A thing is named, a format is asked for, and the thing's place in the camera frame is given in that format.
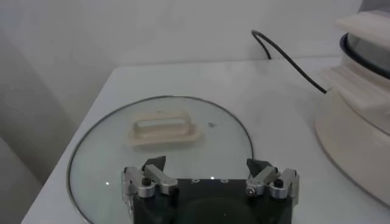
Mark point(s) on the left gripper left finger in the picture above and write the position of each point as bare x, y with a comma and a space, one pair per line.
158, 179

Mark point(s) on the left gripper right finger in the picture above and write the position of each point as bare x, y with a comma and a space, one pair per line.
265, 179

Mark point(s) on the round glass pot lid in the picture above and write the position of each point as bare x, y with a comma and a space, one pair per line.
164, 134

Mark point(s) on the white electric cooker base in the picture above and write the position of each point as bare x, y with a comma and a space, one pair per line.
356, 146

